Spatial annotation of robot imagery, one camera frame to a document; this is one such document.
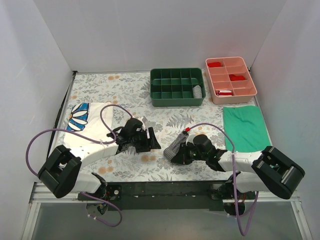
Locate purple cable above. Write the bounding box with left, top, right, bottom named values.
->
left=25, top=104, right=135, bottom=228
left=184, top=122, right=260, bottom=237

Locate aluminium frame rail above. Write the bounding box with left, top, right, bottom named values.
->
left=29, top=183, right=313, bottom=240

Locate green folded cloth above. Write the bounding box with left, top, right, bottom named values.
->
left=222, top=106, right=271, bottom=153

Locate red rolled cloth middle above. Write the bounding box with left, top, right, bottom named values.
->
left=228, top=74, right=247, bottom=82

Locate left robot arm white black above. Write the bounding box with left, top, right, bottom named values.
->
left=37, top=117, right=161, bottom=200

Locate grey striped underwear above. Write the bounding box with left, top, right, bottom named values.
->
left=163, top=131, right=189, bottom=161
left=192, top=85, right=203, bottom=99

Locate red rolled cloth top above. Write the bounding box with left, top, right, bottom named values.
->
left=207, top=61, right=222, bottom=68

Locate red white rolled cloth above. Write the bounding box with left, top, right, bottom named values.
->
left=216, top=89, right=233, bottom=97

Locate rolled grey striped underwear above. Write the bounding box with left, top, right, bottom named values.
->
left=192, top=85, right=203, bottom=99

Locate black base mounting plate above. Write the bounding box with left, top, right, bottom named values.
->
left=78, top=181, right=258, bottom=212

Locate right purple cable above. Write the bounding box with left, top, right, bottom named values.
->
left=184, top=122, right=260, bottom=237

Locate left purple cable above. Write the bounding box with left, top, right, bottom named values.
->
left=25, top=104, right=135, bottom=228

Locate dark green divided organizer tray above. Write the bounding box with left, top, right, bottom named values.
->
left=150, top=68, right=206, bottom=107

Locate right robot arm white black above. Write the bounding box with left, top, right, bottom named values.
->
left=163, top=131, right=305, bottom=200

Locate pink divided organizer tray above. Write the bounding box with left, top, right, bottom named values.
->
left=205, top=56, right=258, bottom=105

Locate floral patterned table mat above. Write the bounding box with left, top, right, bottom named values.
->
left=47, top=71, right=282, bottom=183

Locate white cloth with blue flower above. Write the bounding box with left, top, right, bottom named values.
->
left=63, top=102, right=113, bottom=149

